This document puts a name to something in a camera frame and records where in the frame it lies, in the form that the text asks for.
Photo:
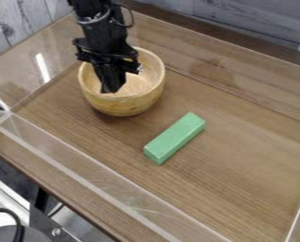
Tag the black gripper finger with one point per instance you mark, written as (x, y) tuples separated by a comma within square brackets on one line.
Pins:
[(118, 77), (103, 73)]

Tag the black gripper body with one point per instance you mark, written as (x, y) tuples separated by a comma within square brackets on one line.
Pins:
[(103, 46)]

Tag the green rectangular block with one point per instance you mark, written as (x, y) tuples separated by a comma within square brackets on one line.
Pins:
[(174, 138)]

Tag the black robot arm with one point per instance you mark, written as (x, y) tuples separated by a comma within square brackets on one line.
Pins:
[(97, 9)]

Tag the brown wooden bowl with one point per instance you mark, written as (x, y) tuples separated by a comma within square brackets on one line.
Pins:
[(138, 94)]

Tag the black table leg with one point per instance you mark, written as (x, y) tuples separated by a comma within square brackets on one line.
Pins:
[(40, 200)]

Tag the clear acrylic enclosure wall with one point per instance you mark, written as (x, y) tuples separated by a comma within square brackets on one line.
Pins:
[(229, 187)]

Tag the black metal base plate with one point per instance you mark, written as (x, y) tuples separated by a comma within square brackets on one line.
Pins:
[(48, 227)]

